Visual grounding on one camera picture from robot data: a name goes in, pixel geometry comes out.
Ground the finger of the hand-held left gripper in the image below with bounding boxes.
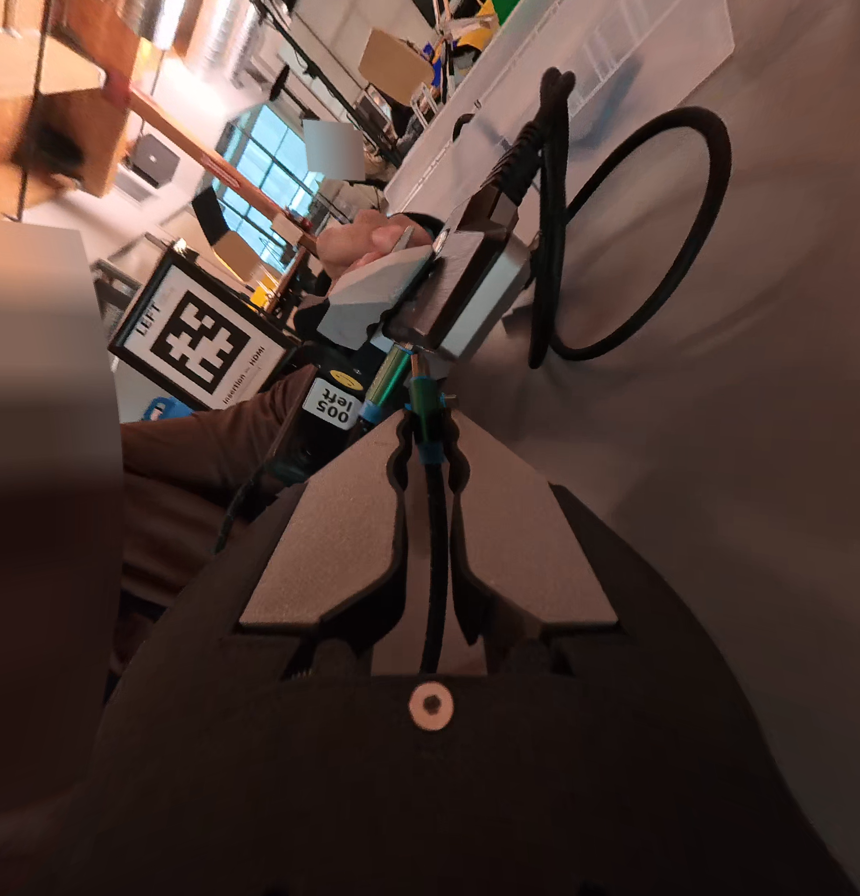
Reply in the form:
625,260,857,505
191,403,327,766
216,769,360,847
316,244,438,345

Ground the black silver HDMI switch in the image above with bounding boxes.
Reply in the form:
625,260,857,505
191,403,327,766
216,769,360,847
384,199,537,359

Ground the braided HDMI cable green plug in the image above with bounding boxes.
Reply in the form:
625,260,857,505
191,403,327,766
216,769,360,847
407,353,460,676
356,343,411,424

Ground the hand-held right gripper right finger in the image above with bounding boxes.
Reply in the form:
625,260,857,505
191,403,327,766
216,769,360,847
447,408,620,648

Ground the person's left forearm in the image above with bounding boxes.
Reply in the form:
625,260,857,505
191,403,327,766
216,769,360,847
118,364,319,610

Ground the black switch pigtail cable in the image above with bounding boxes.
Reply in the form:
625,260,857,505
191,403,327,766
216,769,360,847
496,66,733,368

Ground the person's left hand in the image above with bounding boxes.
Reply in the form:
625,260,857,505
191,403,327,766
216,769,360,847
316,209,434,281

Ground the framed marker sign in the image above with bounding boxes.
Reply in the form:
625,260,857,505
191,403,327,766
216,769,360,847
108,248,301,414

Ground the cardboard box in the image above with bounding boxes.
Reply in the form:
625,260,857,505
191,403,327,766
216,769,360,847
360,28,434,106

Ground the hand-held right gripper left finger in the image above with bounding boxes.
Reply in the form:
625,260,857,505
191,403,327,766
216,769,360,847
238,409,410,648

